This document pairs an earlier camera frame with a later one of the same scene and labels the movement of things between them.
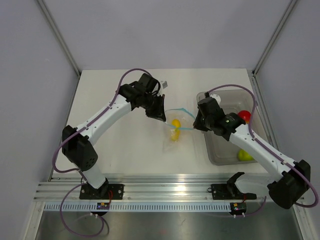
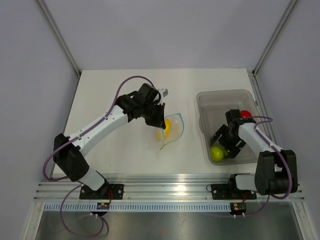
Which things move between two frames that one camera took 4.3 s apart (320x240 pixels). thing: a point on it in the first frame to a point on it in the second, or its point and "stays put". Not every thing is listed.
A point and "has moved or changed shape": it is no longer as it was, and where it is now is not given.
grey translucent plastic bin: [222, 151] stays put
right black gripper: [197, 123] to [232, 149]
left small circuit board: [103, 206] stays put
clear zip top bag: [179, 124] has moved or changed shape
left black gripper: [159, 113] to [159, 121]
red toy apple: [245, 115] stays put
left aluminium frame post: [58, 31] stays put
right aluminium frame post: [287, 11] stays put
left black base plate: [107, 192] stays put
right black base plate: [229, 191] stays put
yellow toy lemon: [176, 129] to [167, 130]
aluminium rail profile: [155, 187] stays put
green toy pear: [243, 155] to [217, 153]
